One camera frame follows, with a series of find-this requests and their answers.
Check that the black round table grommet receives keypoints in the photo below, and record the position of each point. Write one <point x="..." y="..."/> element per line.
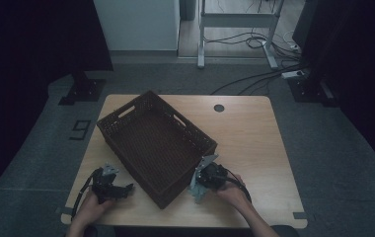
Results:
<point x="219" y="108"/>

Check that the black tape floor mark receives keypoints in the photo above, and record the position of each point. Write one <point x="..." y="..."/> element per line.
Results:
<point x="84" y="130"/>

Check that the white cabinet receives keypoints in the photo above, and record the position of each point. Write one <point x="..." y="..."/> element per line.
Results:
<point x="139" y="24"/>

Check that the light blue cloth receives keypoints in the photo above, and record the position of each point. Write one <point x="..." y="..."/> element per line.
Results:
<point x="199" y="194"/>

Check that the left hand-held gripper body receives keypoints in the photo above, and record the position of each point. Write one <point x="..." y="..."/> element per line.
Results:
<point x="105" y="184"/>

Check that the white power strip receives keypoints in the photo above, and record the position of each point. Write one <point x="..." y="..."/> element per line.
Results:
<point x="292" y="74"/>

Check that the grey tape strip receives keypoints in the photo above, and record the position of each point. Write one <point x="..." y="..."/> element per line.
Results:
<point x="65" y="211"/>
<point x="300" y="216"/>

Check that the brown wicker basket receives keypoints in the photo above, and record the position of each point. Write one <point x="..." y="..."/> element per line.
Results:
<point x="156" y="151"/>

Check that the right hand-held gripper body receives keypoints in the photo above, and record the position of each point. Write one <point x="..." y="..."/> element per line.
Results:
<point x="211" y="174"/>

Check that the white plug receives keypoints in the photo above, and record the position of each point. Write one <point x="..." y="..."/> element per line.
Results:
<point x="293" y="47"/>

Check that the black stand base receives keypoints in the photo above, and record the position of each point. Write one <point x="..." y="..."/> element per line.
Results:
<point x="83" y="90"/>
<point x="310" y="90"/>

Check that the person's right hand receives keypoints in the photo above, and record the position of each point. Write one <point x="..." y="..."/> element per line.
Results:
<point x="233" y="196"/>

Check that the white metal stand frame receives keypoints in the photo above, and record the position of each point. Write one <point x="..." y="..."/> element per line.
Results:
<point x="238" y="19"/>

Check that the dark curtain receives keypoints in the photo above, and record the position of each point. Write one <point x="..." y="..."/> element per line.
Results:
<point x="356" y="65"/>
<point x="21" y="65"/>

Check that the person's left hand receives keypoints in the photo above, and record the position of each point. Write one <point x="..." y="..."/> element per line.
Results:
<point x="91" y="209"/>

